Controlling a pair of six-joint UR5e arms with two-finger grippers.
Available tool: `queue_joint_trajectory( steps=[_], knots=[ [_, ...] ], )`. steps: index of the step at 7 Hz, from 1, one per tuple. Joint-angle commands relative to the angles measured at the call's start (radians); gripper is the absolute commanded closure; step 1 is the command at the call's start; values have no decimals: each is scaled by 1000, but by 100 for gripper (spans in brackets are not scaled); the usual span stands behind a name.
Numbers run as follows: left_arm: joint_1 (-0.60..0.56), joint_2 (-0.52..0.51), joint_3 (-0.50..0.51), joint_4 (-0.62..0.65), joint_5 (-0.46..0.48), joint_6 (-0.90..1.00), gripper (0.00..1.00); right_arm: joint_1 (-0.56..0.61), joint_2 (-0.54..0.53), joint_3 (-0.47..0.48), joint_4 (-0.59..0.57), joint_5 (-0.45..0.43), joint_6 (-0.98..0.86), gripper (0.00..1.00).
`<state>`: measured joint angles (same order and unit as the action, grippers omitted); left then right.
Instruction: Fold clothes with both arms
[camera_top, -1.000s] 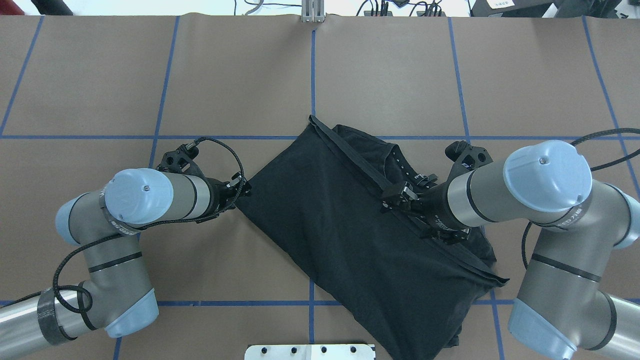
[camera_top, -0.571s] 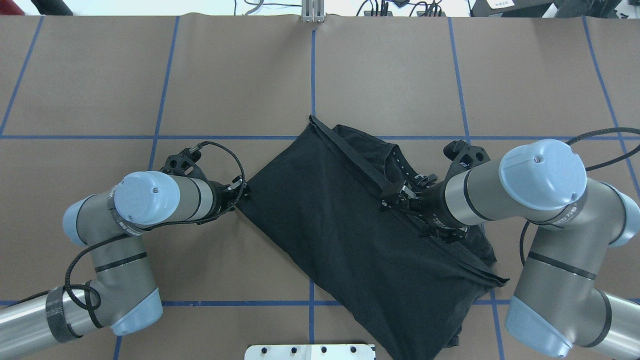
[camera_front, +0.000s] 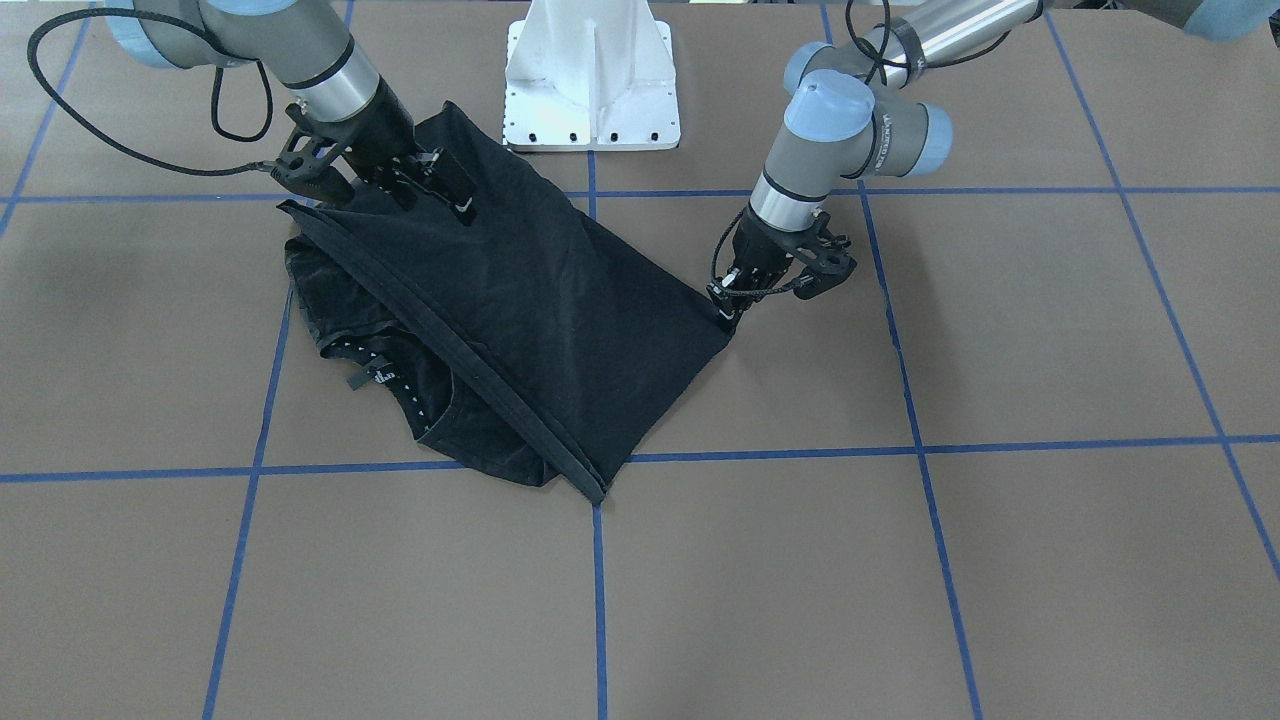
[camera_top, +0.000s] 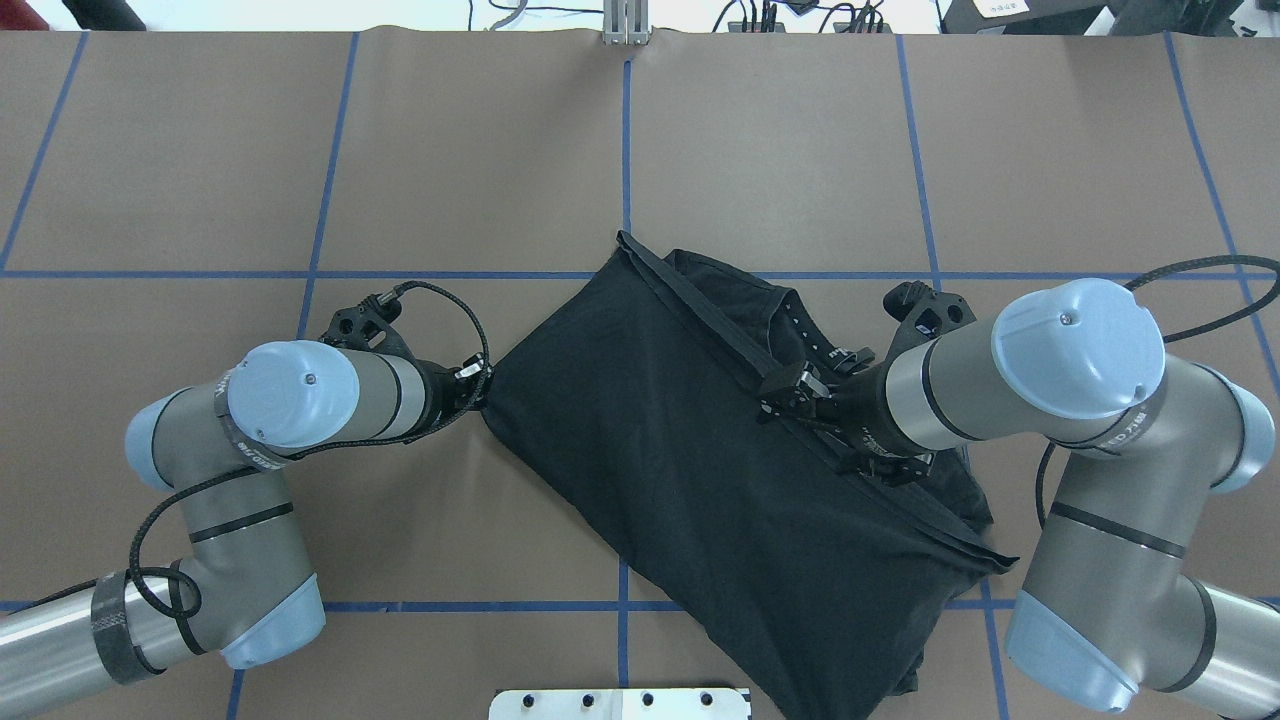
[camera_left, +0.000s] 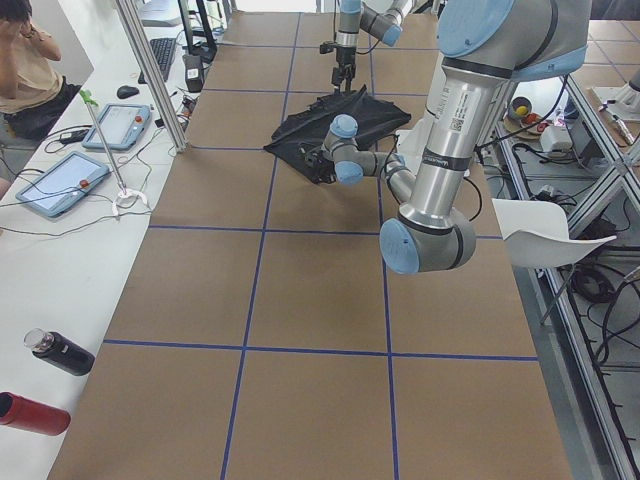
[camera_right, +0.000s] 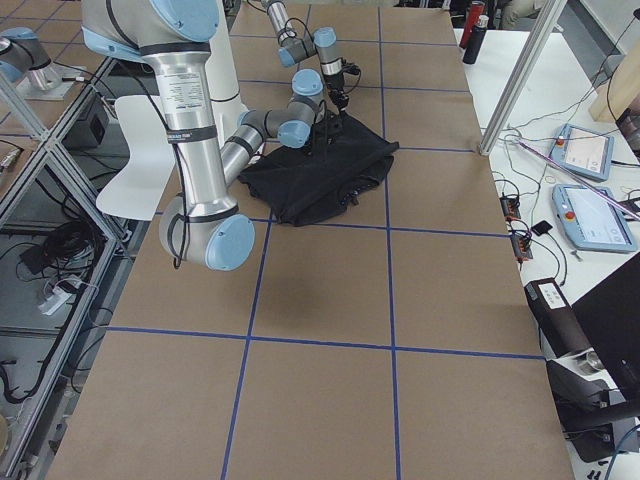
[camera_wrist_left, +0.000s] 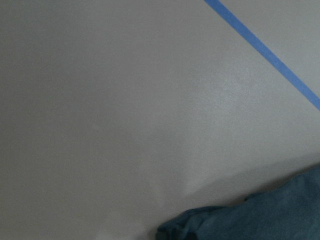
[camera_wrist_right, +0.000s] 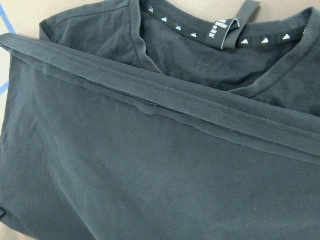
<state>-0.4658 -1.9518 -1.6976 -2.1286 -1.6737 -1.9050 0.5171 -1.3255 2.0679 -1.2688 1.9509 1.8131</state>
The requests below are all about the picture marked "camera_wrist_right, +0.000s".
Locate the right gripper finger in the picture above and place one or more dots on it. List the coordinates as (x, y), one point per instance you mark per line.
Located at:
(3, 214)

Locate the black graphic t-shirt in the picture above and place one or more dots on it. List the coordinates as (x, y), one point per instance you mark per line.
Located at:
(134, 120)

